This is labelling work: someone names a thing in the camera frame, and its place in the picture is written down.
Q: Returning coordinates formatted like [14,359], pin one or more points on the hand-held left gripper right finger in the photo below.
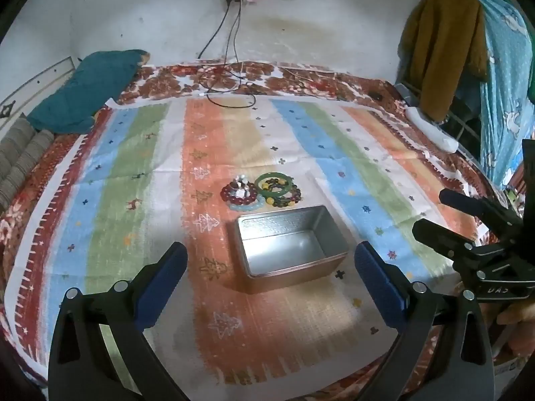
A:
[376,288]

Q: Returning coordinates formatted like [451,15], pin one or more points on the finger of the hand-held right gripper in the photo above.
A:
[441,236]
[472,205]

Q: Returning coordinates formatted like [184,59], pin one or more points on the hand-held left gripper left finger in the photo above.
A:
[166,286]

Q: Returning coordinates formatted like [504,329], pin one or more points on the rectangular metal tin box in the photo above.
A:
[288,250]

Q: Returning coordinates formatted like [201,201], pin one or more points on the green jade bangle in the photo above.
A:
[261,188]

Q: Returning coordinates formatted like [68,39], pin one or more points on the person's right hand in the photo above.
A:
[517,315]

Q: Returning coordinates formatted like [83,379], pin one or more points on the metal rack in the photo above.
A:
[462,125]

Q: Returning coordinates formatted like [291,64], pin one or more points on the striped colourful blanket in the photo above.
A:
[146,200]

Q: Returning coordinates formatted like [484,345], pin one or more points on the blue printed cloth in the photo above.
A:
[508,92]

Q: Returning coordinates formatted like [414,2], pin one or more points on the mustard garment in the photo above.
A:
[443,50]

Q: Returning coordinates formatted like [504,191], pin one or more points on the teal pillow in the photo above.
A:
[79,96]

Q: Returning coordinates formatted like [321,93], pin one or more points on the white headboard panel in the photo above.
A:
[37,83]

